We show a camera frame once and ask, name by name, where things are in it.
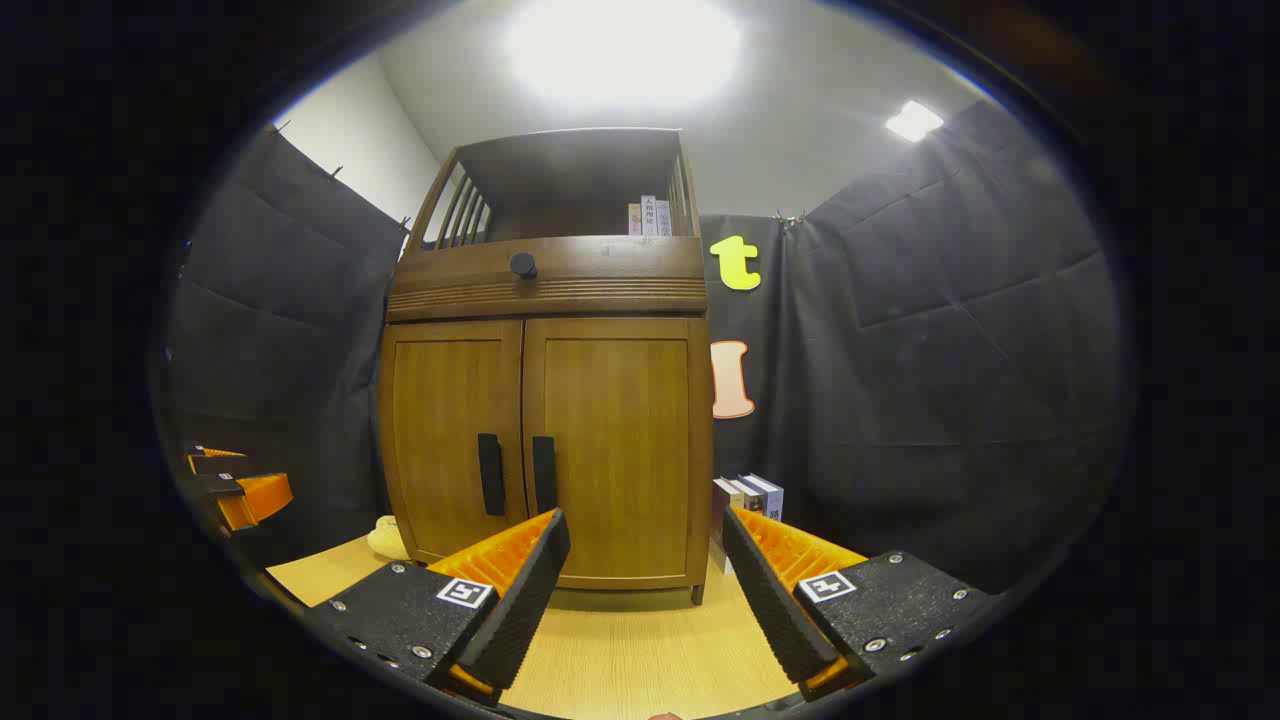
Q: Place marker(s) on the wooden cabinet door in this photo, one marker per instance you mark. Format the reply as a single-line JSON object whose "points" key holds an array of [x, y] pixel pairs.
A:
{"points": [[445, 450], [620, 450]]}

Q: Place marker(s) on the wooden cabinet drawer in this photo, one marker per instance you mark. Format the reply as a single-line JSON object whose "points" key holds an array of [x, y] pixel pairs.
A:
{"points": [[620, 262]]}

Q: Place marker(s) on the black backdrop cloth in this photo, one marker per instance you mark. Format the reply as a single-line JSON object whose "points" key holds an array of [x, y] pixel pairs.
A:
{"points": [[950, 350]]}

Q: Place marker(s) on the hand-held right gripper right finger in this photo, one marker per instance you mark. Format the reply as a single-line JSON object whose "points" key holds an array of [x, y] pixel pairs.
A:
{"points": [[770, 600]]}

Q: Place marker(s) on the small cream object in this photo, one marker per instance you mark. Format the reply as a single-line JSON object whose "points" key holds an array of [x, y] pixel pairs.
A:
{"points": [[388, 538]]}

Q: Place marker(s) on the round black drawer knob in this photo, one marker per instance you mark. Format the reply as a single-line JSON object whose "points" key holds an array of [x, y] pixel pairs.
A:
{"points": [[524, 265]]}

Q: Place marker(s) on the tall white book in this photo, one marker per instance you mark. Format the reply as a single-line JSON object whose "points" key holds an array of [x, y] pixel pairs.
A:
{"points": [[648, 216]]}

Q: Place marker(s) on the wooden double-door shoe cabinet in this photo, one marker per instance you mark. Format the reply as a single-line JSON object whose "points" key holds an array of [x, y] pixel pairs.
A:
{"points": [[560, 160]]}

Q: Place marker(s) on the pinkish book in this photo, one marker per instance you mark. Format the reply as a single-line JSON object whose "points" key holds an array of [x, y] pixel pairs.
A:
{"points": [[634, 220]]}

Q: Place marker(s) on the small ceiling light panel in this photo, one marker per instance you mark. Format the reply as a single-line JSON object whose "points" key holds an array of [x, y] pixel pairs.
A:
{"points": [[914, 121]]}

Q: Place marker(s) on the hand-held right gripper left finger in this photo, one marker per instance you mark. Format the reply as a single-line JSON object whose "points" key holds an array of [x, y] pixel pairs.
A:
{"points": [[530, 590]]}

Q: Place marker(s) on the large ceiling light panel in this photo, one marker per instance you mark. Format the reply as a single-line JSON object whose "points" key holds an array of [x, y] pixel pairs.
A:
{"points": [[625, 50]]}

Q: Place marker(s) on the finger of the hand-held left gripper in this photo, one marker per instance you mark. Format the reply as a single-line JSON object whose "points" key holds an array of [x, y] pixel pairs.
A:
{"points": [[255, 498], [215, 462]]}

